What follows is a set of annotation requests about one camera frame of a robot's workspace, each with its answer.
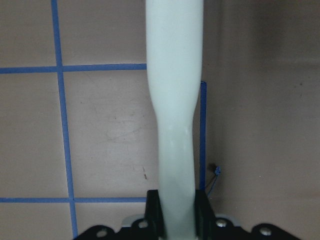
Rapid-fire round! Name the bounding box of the pale green hand brush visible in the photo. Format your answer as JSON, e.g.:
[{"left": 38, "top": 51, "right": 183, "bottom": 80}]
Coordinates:
[{"left": 145, "top": 0, "right": 204, "bottom": 240}]

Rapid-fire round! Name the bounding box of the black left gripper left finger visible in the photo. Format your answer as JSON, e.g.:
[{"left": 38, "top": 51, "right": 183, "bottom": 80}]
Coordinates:
[{"left": 144, "top": 190, "right": 166, "bottom": 240}]

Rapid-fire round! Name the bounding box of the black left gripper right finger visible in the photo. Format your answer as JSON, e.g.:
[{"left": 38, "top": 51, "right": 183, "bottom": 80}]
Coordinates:
[{"left": 194, "top": 190, "right": 215, "bottom": 240}]

